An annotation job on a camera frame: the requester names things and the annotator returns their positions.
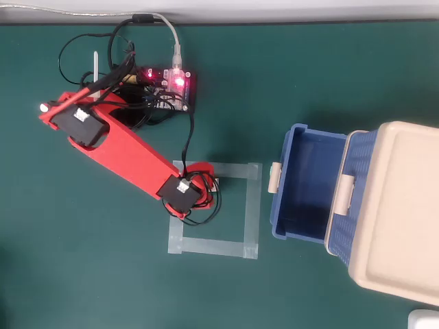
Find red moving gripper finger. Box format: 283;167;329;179
186;161;215;179

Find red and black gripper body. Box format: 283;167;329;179
195;176;216;210

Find blue plastic storage box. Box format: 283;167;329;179
266;123;351;245

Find beige plastic drawer cabinet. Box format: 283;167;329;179
324;120;439;308

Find translucent tape strip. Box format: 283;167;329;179
167;236;259;260
243;162;263;260

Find controller circuit board with LEDs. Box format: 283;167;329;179
136;66;199;114

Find white plastic stick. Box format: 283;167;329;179
93;51;100;103

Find white box corner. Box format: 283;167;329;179
407;309;439;329

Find black motor cable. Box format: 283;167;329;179
180;111;223;226
57;17;138;88

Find grey USB cable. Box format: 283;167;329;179
0;5;185;75

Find red sleeved power cable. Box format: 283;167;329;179
47;51;137;116

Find blue wicker drawer plain handle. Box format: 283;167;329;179
326;129;380;269

